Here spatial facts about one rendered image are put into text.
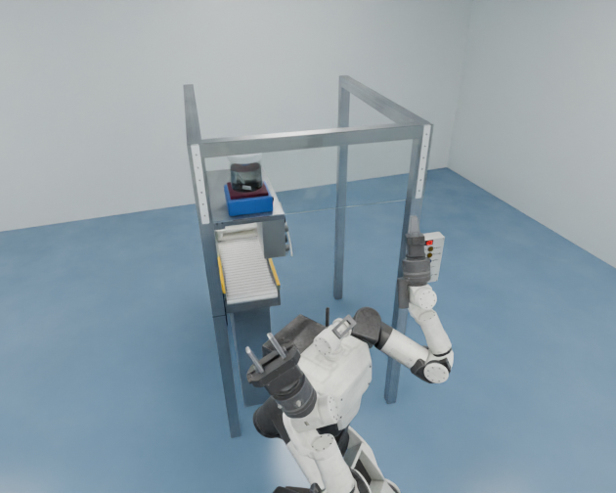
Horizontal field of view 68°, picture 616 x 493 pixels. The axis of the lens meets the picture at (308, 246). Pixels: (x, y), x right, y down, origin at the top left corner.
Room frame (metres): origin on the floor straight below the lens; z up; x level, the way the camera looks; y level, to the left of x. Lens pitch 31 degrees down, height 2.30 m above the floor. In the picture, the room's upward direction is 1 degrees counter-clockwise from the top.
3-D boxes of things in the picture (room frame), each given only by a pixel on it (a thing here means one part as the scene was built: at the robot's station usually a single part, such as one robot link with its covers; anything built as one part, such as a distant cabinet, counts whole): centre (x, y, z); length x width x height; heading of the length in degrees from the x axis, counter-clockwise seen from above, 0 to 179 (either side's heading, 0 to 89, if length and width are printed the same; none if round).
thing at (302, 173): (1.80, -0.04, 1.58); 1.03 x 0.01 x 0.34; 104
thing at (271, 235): (1.93, 0.18, 1.25); 0.22 x 0.11 x 0.20; 14
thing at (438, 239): (1.90, -0.57, 1.08); 0.17 x 0.06 x 0.26; 104
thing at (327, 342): (1.02, -0.07, 1.36); 0.10 x 0.07 x 0.09; 142
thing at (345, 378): (1.06, -0.03, 1.16); 0.34 x 0.30 x 0.36; 142
